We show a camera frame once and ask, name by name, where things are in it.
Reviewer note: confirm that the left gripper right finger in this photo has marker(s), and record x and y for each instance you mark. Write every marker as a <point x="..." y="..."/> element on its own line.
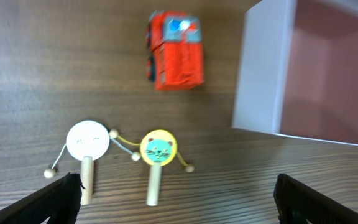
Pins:
<point x="299" y="203"/>

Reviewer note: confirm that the red toy fire truck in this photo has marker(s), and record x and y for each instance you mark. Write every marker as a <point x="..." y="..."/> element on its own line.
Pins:
<point x="174" y="41"/>

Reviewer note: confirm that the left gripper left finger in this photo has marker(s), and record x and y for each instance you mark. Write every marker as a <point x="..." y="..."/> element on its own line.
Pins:
<point x="56" y="203"/>

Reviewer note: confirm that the white wooden rattle drum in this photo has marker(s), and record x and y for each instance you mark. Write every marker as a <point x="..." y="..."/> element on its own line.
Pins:
<point x="87" y="141"/>

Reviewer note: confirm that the yellow cat rattle drum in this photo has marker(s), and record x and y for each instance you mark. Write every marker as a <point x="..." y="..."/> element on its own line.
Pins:
<point x="158" y="148"/>

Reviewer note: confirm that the pink white cardboard box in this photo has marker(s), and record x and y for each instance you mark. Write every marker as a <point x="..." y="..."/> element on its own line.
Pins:
<point x="298" y="70"/>

